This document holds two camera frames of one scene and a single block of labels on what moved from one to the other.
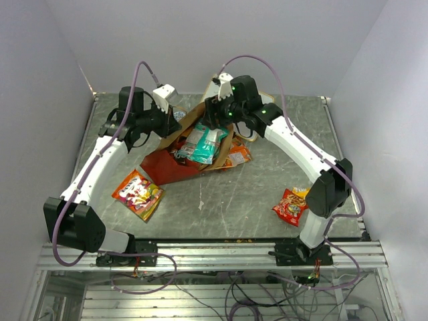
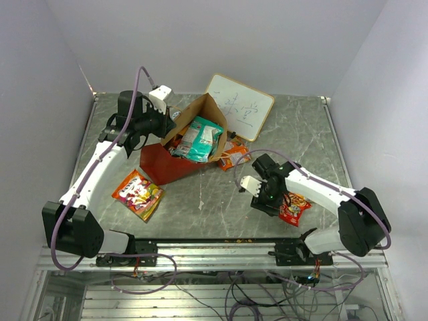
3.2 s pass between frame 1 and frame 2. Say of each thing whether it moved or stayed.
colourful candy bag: stayed
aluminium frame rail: stayed
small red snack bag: stayed
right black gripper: moved
